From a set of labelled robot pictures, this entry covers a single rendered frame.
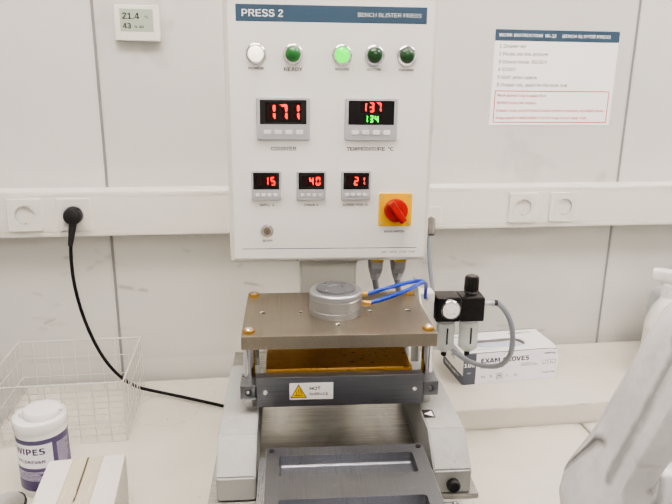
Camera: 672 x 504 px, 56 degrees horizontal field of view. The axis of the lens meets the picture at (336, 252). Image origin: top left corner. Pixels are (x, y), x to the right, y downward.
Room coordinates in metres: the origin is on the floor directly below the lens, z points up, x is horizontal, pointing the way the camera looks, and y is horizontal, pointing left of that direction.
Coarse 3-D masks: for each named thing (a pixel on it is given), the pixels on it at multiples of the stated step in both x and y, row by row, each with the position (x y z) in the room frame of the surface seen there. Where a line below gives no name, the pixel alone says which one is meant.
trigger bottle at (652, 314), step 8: (656, 272) 1.36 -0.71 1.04; (664, 272) 1.35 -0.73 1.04; (656, 280) 1.36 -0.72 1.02; (664, 280) 1.35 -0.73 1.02; (664, 288) 1.35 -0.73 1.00; (664, 296) 1.34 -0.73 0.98; (656, 304) 1.35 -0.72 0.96; (664, 304) 1.34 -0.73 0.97; (648, 312) 1.36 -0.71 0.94; (656, 312) 1.34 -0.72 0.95; (648, 320) 1.35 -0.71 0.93; (648, 328) 1.34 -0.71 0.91
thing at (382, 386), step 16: (240, 384) 0.79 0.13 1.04; (256, 384) 0.78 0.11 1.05; (272, 384) 0.79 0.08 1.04; (288, 384) 0.79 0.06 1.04; (304, 384) 0.79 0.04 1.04; (320, 384) 0.79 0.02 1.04; (336, 384) 0.79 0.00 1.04; (352, 384) 0.79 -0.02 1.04; (368, 384) 0.80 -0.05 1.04; (384, 384) 0.80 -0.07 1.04; (400, 384) 0.80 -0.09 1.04; (416, 384) 0.80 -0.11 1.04; (432, 384) 0.80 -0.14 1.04; (272, 400) 0.79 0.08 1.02; (288, 400) 0.79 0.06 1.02; (304, 400) 0.79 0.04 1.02; (320, 400) 0.79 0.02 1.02; (336, 400) 0.79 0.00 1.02; (352, 400) 0.79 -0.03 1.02; (368, 400) 0.80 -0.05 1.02; (384, 400) 0.80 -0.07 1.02; (400, 400) 0.80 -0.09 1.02; (416, 400) 0.80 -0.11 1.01
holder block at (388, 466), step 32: (288, 448) 0.71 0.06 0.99; (320, 448) 0.71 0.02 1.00; (352, 448) 0.71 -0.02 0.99; (384, 448) 0.71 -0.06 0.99; (416, 448) 0.71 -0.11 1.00; (288, 480) 0.64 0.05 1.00; (320, 480) 0.64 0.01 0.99; (352, 480) 0.65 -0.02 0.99; (384, 480) 0.65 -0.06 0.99; (416, 480) 0.65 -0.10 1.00
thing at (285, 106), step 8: (272, 104) 1.01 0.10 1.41; (280, 104) 1.01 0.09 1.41; (288, 104) 1.01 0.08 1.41; (296, 104) 1.01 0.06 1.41; (272, 112) 1.01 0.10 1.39; (280, 112) 1.01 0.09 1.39; (288, 112) 1.01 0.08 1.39; (296, 112) 1.01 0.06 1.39; (272, 120) 1.01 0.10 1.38; (280, 120) 1.01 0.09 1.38; (288, 120) 1.01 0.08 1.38; (296, 120) 1.01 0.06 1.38
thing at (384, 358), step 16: (272, 352) 0.86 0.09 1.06; (288, 352) 0.86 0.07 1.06; (304, 352) 0.86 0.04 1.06; (320, 352) 0.86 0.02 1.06; (336, 352) 0.86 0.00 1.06; (352, 352) 0.86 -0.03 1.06; (368, 352) 0.86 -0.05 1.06; (384, 352) 0.86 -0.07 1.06; (400, 352) 0.86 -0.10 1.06; (272, 368) 0.81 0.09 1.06; (288, 368) 0.81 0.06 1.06; (304, 368) 0.81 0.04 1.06; (320, 368) 0.81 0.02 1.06; (336, 368) 0.81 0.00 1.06; (352, 368) 0.81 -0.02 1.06; (368, 368) 0.81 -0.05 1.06; (384, 368) 0.82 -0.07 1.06; (400, 368) 0.82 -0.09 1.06
